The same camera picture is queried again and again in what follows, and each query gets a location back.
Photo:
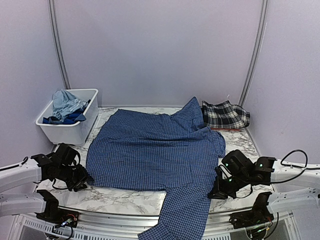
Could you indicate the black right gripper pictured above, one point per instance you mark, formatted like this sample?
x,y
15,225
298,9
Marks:
x,y
219,191

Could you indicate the black white plaid garment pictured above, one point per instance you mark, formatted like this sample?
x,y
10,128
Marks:
x,y
225,115

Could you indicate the blue checked shirt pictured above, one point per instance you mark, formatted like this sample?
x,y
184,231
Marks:
x,y
175,153

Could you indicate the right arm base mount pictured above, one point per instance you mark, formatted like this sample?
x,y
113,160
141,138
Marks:
x,y
259,213

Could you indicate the dark blue garment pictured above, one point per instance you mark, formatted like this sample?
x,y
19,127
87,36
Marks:
x,y
68,120

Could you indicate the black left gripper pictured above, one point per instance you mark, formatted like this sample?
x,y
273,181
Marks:
x,y
84,177

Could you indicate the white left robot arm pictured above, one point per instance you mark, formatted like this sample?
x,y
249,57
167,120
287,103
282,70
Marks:
x,y
16,175

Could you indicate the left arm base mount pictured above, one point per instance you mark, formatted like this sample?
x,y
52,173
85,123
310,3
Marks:
x,y
53,213

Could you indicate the light blue garment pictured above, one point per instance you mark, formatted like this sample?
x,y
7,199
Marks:
x,y
66,103

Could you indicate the aluminium front frame rail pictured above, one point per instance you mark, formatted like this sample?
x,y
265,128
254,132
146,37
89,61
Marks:
x,y
93,225

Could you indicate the left wall aluminium post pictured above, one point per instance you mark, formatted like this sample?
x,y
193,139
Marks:
x,y
57,43

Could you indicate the white plastic laundry bin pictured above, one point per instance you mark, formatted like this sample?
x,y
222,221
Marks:
x,y
77,133

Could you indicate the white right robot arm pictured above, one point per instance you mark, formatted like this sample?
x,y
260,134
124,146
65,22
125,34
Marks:
x,y
306,176

